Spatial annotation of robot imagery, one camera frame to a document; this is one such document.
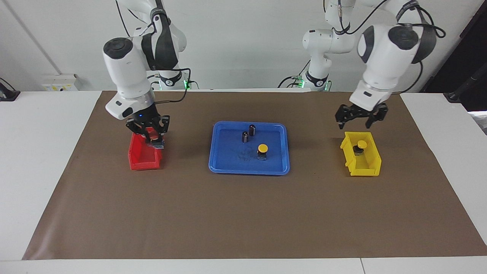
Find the red push button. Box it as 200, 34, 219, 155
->
146, 127, 165, 150

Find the red plastic bin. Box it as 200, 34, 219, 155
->
128, 131, 165, 170

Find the yellow plastic bin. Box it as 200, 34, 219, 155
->
340, 131, 382, 177

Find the blue plastic tray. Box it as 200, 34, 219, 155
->
208, 121, 290, 175

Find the black tripod leg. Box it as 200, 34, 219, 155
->
445, 72, 487, 103

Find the brown table mat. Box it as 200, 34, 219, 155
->
22, 91, 487, 260

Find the black panel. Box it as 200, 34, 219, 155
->
422, 0, 487, 112

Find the black clamp stand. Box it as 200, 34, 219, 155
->
0, 78, 20, 101

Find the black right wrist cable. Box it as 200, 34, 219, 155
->
146, 68, 191, 104

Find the black right base cable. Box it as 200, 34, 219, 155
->
146, 73, 162, 91

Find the black base cable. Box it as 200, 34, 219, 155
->
146, 73, 162, 91
277, 61, 310, 89

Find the black left base cable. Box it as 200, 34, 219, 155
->
277, 61, 310, 89

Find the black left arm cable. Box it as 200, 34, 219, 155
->
337, 0, 390, 35

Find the white wall socket box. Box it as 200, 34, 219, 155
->
41, 73, 78, 92

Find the white wall cable duct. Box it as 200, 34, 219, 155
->
3, 0, 63, 75

